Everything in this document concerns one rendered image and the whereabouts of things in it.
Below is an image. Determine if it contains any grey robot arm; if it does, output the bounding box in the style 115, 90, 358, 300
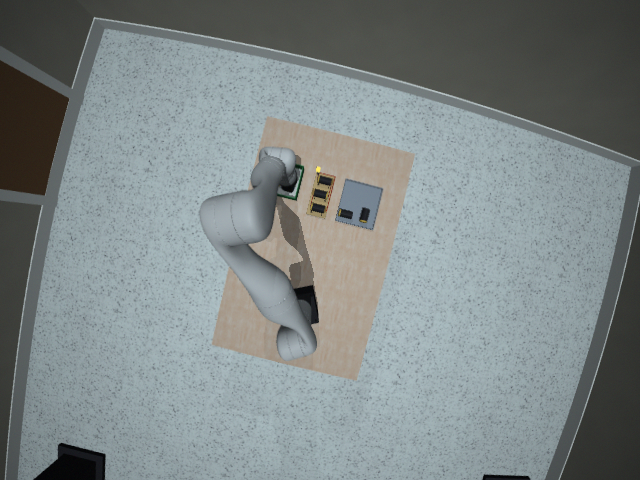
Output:
200, 147, 317, 361

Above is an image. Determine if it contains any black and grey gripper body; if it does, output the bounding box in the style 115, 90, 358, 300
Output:
280, 169, 298, 193

